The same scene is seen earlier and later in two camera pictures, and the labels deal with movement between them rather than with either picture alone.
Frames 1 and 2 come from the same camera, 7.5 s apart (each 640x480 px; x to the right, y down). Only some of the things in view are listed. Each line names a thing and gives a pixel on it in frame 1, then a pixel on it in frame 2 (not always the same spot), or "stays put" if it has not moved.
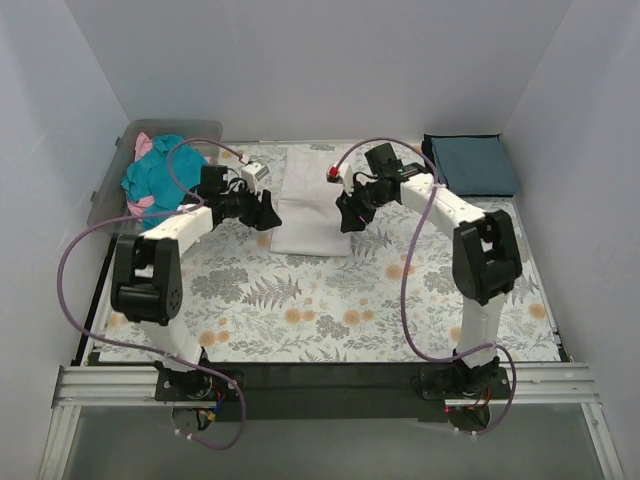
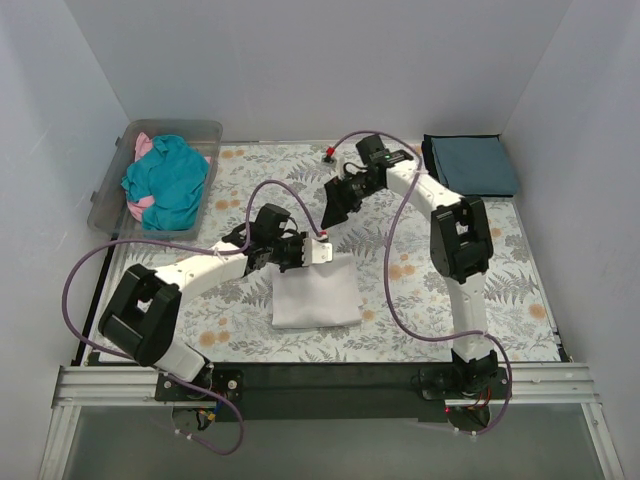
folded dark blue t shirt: [471, 165] stays put
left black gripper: [256, 209] -> [293, 251]
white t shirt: [311, 222] -> [315, 295]
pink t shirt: [135, 207] stays put
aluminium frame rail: [528, 385] stays put
